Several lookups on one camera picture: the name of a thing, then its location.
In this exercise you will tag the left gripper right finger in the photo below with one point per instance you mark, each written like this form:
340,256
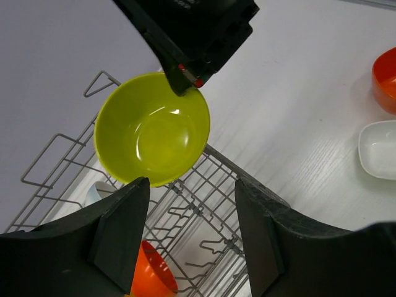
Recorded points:
290,254

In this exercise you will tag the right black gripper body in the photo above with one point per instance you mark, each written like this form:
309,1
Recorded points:
198,36

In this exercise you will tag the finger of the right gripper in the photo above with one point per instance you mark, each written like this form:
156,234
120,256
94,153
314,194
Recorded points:
180,79

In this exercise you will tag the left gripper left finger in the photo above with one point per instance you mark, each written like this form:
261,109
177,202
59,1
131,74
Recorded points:
91,252

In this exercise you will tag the white round bowl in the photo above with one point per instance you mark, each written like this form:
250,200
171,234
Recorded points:
98,191

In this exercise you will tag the green plastic bowl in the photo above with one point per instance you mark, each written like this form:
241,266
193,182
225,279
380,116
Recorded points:
144,129

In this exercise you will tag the orange round plastic bowl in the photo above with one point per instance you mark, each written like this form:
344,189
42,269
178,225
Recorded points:
152,276

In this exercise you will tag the white square bowl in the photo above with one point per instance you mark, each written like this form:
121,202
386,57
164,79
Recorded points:
376,149

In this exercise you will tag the orange square plastic bowl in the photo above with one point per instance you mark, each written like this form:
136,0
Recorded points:
383,80

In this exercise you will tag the grey wire dish rack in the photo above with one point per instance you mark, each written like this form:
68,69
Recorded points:
192,221

